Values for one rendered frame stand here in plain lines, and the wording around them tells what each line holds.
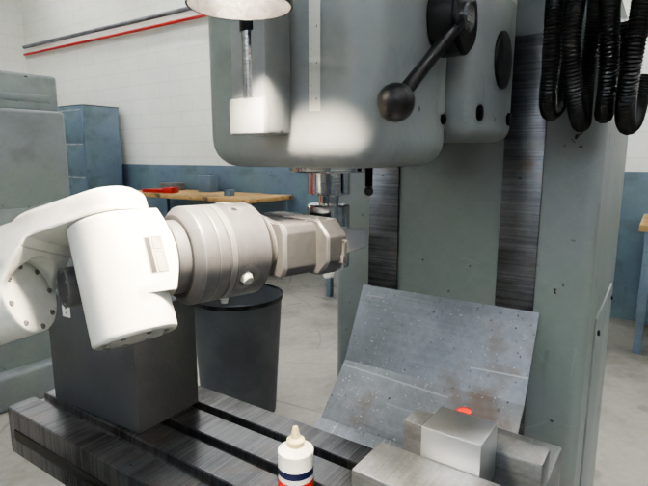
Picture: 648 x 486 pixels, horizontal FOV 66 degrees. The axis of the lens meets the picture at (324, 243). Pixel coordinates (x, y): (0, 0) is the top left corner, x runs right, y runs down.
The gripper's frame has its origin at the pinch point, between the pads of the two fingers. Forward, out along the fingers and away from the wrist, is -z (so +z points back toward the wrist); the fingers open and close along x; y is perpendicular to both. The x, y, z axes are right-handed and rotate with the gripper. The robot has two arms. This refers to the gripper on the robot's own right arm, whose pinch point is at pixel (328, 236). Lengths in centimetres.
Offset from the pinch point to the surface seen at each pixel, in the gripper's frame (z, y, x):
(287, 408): -116, 122, 156
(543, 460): -9.2, 20.6, -21.7
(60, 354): 17, 23, 46
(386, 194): -32.7, -2.4, 20.0
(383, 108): 7.7, -12.4, -14.4
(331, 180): 1.5, -6.3, -1.9
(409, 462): 1.0, 20.7, -13.1
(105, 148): -218, -21, 704
